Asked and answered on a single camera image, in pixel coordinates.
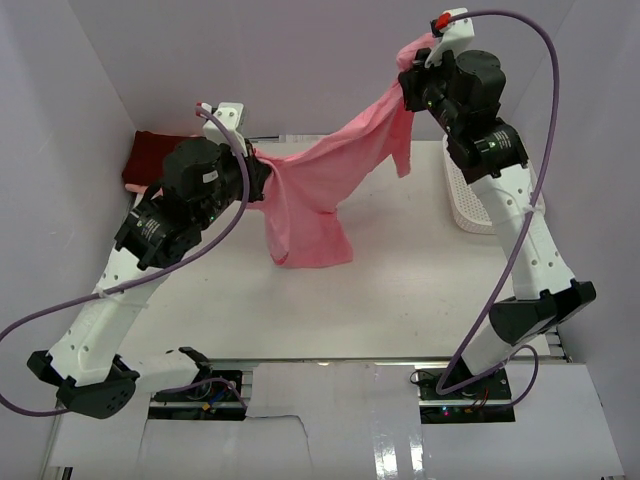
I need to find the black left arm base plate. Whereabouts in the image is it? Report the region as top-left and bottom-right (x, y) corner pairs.
(148, 369), (250, 421)

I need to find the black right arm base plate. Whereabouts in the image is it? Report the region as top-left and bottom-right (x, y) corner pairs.
(409, 368), (516, 425)

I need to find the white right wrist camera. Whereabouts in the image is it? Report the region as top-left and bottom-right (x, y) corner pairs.
(425, 8), (475, 68)

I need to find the white perforated plastic basket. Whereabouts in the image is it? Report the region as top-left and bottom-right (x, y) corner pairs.
(442, 137), (496, 235)

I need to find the folded dark red t-shirt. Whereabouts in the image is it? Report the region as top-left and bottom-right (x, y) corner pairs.
(121, 131), (197, 187)

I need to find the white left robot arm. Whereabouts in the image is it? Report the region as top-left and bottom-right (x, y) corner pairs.
(27, 137), (271, 419)

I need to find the white paper strip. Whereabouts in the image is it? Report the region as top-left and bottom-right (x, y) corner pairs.
(279, 134), (325, 143)

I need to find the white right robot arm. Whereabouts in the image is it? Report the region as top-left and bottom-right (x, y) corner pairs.
(398, 48), (596, 395)

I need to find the folded light pink t-shirt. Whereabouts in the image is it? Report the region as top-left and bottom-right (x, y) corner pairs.
(124, 183), (147, 194)

